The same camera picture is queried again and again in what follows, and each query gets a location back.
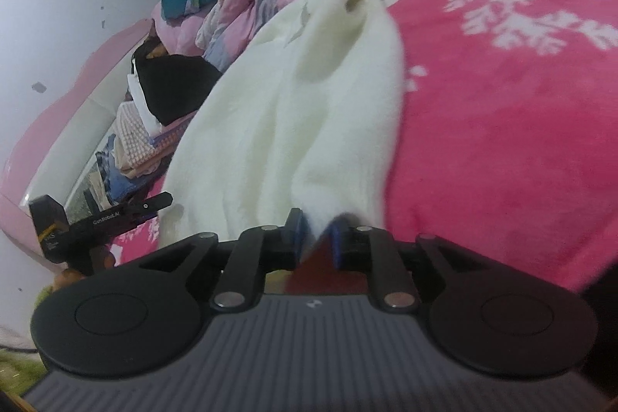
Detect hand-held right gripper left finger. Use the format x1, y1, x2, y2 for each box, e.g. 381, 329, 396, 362
140, 208, 310, 312

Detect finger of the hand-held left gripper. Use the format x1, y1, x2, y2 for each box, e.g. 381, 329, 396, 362
116, 191, 173, 222

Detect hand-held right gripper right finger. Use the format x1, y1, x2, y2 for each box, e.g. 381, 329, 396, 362
327, 214, 479, 312

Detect cream white sweater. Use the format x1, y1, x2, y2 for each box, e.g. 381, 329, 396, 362
157, 0, 499, 249

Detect stack of folded clothes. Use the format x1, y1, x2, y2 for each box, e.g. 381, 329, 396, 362
92, 74, 194, 205

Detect person's left hand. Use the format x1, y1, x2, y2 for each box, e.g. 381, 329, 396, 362
52, 248, 117, 292

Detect pink and white headboard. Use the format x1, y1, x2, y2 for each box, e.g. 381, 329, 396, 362
0, 19, 156, 278

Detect black folded garment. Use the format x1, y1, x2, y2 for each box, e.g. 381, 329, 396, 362
132, 52, 224, 129

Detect pink floral blanket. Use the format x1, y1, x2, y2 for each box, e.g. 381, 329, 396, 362
111, 0, 618, 292

